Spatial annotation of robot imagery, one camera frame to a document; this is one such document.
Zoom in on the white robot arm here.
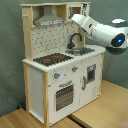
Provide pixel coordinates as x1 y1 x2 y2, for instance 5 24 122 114
71 14 128 49

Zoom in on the wooden toy kitchen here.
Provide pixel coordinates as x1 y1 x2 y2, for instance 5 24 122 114
22 2 105 127

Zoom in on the right oven knob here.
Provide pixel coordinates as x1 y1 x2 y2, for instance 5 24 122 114
72 66 78 72

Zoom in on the oven knob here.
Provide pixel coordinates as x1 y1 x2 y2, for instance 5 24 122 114
54 73 60 79
72 66 78 72

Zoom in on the left oven knob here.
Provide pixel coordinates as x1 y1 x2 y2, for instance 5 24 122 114
54 73 60 79

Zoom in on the black stove top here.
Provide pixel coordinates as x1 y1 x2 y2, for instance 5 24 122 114
34 53 70 66

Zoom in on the metal toy sink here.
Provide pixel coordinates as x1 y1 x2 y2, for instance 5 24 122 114
66 47 94 56

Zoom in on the black toy faucet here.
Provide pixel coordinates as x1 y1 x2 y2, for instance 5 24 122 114
67 33 82 49

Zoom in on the white cupboard door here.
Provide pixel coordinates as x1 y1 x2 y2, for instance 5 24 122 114
80 55 102 106

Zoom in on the oven door with window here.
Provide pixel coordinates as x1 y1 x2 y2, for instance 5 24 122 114
55 81 74 111

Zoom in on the grey range hood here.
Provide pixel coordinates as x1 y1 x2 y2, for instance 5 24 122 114
35 6 64 27

